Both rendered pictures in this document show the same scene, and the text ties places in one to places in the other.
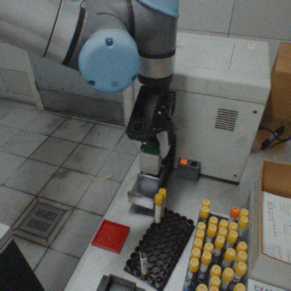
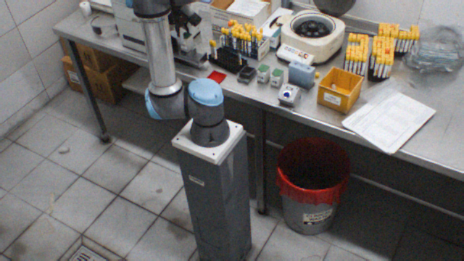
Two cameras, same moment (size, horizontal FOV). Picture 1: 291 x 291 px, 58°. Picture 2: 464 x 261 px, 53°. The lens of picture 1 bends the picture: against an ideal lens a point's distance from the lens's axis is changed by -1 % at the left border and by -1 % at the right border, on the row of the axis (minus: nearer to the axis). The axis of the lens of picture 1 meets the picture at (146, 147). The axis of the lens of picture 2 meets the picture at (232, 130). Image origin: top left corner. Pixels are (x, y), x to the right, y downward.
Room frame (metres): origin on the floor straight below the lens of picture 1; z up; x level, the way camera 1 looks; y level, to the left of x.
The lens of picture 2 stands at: (-0.14, 1.60, 2.17)
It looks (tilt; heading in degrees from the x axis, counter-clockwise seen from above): 46 degrees down; 286
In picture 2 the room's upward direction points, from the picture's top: 5 degrees counter-clockwise
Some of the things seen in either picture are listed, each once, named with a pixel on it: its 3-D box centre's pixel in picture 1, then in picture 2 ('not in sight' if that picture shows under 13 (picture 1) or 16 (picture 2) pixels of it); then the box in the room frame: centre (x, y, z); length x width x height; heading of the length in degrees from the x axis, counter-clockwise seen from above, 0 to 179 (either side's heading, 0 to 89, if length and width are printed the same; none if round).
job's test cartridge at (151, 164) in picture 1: (151, 158); (186, 42); (0.48, -0.01, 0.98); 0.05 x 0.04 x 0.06; 71
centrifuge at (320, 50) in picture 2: not in sight; (309, 38); (-0.04, -0.18, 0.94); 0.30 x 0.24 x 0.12; 62
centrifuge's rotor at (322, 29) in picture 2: not in sight; (312, 31); (-0.05, -0.20, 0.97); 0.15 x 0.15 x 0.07
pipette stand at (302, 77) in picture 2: not in sight; (301, 75); (-0.03, 0.07, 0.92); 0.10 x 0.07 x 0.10; 156
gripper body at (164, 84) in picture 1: (155, 97); (176, 9); (0.51, -0.02, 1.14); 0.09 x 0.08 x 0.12; 161
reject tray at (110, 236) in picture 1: (111, 235); (216, 77); (0.33, 0.08, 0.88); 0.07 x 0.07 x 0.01; 71
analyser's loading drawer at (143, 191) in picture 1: (152, 170); (184, 52); (0.50, -0.02, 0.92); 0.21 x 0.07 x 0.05; 161
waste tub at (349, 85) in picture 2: not in sight; (339, 90); (-0.19, 0.14, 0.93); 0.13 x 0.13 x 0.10; 67
